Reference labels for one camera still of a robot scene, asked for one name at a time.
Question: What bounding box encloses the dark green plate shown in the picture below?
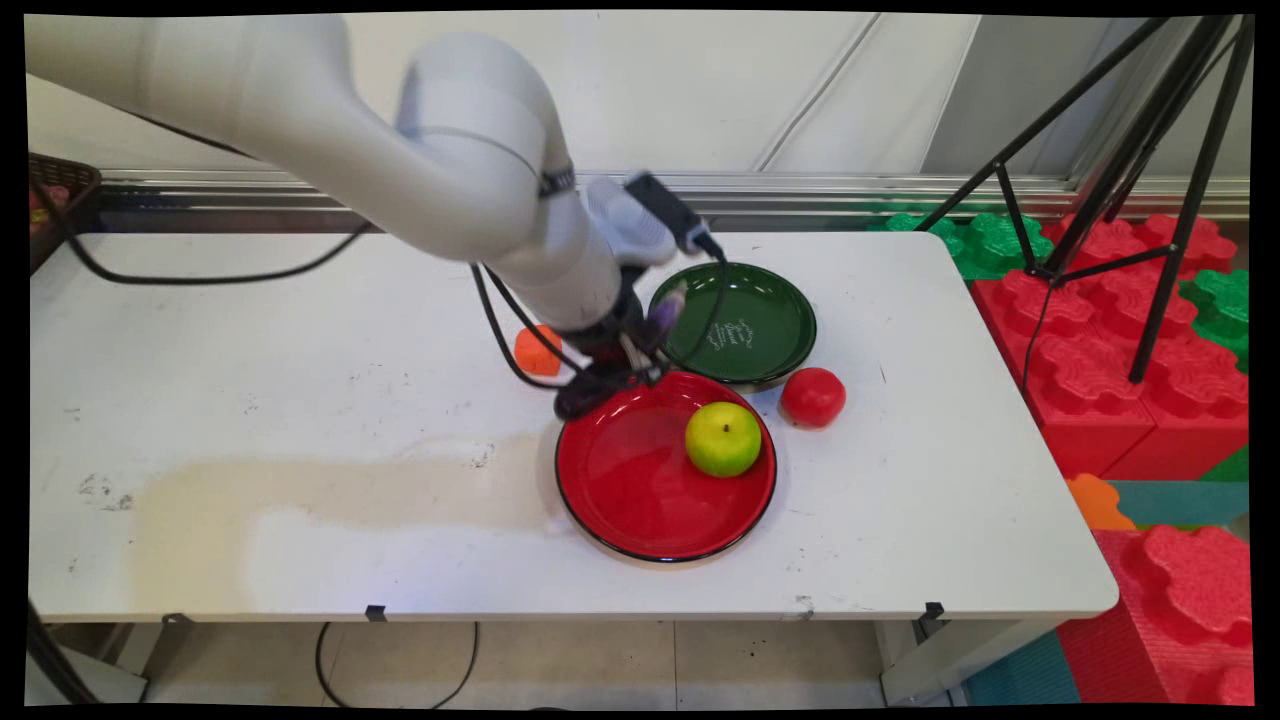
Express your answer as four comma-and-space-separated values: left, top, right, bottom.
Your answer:
648, 262, 818, 391

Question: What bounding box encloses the large red foam block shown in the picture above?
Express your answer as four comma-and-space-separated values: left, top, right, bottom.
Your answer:
972, 268, 1251, 481

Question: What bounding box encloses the green foam block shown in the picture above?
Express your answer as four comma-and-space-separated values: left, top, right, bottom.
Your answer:
868, 210, 1053, 281
1180, 268, 1251, 373

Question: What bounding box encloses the dark woven basket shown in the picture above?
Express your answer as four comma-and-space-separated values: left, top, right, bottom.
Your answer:
28, 153, 103, 276

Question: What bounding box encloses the metal wall rail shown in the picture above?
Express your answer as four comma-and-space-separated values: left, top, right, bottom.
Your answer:
98, 168, 1251, 223

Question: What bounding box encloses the teal foam mat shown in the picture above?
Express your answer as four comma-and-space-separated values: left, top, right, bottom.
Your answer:
1105, 480, 1251, 531

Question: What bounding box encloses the dark purple eggplant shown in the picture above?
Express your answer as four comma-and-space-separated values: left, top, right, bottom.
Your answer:
555, 282, 691, 421

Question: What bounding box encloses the red plate with black rim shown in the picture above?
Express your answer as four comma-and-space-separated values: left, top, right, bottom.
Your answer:
555, 370, 779, 564

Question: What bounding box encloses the orange carrot piece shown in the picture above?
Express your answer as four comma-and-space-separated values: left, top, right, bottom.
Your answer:
514, 324, 563, 378

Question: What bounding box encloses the black floor cable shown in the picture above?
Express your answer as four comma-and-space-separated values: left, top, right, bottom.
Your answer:
315, 622, 481, 710

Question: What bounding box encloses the red tomato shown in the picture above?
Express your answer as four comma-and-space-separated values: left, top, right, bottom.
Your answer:
780, 367, 848, 431

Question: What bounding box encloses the green apple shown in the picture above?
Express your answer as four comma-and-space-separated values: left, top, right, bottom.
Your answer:
685, 401, 763, 479

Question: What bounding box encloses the orange foam piece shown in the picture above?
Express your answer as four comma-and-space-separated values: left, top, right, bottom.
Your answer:
1065, 473, 1138, 532

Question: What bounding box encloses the grey table leg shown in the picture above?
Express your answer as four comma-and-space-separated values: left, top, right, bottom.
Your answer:
25, 612, 196, 706

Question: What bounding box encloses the long black table cable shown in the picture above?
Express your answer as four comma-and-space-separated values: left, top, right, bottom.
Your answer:
32, 180, 373, 287

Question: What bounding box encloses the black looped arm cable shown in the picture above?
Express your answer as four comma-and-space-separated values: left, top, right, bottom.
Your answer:
470, 262, 586, 393

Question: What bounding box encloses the black tripod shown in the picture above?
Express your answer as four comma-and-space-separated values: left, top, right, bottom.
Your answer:
915, 15, 1256, 386

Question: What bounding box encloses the white table leg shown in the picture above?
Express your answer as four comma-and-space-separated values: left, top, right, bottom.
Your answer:
878, 618, 1063, 706

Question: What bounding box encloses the black camera cable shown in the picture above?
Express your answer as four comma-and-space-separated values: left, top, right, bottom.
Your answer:
655, 232, 731, 386

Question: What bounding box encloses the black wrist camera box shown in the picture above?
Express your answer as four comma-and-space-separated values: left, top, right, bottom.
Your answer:
625, 172, 716, 256

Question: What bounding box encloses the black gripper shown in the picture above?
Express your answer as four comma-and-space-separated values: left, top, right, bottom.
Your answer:
572, 292, 671, 389

